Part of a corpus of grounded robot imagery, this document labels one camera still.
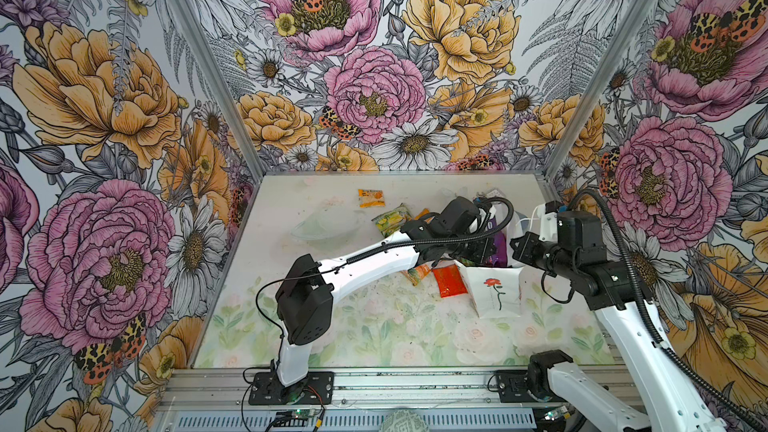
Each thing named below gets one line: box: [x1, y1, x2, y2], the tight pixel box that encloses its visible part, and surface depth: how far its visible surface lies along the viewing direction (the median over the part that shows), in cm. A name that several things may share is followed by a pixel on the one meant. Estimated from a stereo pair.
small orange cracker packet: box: [358, 189, 386, 208], surface depth 114 cm
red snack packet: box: [432, 264, 468, 298], surface depth 93 cm
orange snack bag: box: [400, 264, 431, 286], surface depth 93 cm
